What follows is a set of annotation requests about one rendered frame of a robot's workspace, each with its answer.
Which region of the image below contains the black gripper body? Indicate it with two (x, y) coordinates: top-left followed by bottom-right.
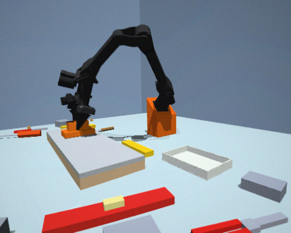
(67, 90), (96, 115)

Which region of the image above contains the white shallow tray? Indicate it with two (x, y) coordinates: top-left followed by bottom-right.
(162, 145), (233, 180)

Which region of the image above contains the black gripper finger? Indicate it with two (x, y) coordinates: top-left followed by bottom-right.
(69, 110), (77, 121)
(74, 112), (90, 130)

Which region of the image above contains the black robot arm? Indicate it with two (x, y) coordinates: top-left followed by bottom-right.
(58, 24), (175, 112)

